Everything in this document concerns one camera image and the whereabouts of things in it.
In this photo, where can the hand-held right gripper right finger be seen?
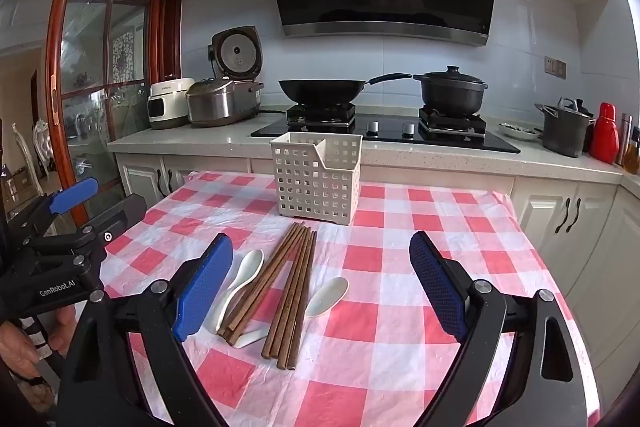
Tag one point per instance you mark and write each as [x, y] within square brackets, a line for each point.
[440, 287]

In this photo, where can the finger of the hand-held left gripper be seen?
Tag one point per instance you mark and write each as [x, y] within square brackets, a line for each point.
[75, 196]
[122, 209]

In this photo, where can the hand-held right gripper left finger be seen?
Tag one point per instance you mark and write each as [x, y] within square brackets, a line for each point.
[202, 287]

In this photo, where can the white ceramic spoon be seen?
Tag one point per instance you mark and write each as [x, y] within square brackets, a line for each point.
[250, 338]
[327, 297]
[250, 264]

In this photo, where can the bundle of wooden chopsticks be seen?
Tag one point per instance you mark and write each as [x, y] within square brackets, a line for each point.
[295, 297]

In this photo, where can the white perforated plastic basket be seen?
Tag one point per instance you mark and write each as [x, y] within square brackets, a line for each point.
[310, 187]

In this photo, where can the person's left hand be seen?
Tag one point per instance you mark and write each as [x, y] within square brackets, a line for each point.
[17, 347]

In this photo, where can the red white checkered tablecloth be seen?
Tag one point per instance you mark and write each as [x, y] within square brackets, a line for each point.
[390, 257]

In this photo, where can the white ornate chair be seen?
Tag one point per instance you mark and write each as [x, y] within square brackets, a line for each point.
[42, 142]

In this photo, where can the small white kitchen appliance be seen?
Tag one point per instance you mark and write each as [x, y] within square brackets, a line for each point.
[167, 104]

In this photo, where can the speckled stone countertop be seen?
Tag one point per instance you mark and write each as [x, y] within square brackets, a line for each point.
[220, 139]

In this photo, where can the black glass gas cooktop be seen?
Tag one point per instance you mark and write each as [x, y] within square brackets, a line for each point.
[390, 134]

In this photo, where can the wooden framed glass door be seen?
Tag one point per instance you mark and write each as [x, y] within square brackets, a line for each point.
[55, 32]

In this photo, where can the plate with food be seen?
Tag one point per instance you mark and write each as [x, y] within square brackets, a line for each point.
[520, 132]

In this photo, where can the black lidded cooking pot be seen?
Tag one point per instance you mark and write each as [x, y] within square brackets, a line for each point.
[450, 94]

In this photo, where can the open silver rice cooker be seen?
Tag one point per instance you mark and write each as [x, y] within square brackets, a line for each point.
[237, 52]

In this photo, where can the grey lidded stockpot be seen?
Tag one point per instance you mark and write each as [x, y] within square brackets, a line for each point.
[565, 132]

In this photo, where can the red thermos flask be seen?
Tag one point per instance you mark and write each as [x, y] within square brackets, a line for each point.
[604, 137]

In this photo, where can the black wok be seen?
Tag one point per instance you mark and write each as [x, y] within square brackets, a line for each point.
[320, 89]

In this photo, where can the oil bottle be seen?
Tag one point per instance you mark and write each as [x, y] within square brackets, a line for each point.
[632, 157]

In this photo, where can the steel bottle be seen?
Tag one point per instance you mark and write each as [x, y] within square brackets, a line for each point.
[625, 132]

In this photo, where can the wall socket with plug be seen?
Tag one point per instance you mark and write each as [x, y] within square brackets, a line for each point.
[211, 52]

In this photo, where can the brown wall outlet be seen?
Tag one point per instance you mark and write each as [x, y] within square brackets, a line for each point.
[555, 67]

